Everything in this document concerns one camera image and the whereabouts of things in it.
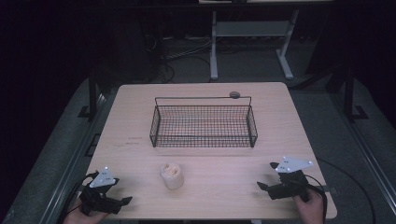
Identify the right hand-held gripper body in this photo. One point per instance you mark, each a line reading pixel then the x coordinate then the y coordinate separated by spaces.
pixel 289 185

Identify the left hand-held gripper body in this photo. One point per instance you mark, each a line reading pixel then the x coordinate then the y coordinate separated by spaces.
pixel 97 199

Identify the person's left hand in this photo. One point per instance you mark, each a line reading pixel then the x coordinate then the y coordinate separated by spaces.
pixel 82 217

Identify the person's right hand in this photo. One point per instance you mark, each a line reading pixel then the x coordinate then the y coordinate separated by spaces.
pixel 308 210

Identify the small grey round object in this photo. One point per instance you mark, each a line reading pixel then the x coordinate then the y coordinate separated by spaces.
pixel 234 94

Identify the black metal stand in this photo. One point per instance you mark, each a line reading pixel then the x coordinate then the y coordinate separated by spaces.
pixel 349 93
pixel 92 93

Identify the metal floor rail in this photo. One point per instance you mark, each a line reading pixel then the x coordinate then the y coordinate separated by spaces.
pixel 367 149
pixel 77 155

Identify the white metal desk frame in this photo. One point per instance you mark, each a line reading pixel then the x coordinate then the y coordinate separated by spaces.
pixel 249 29

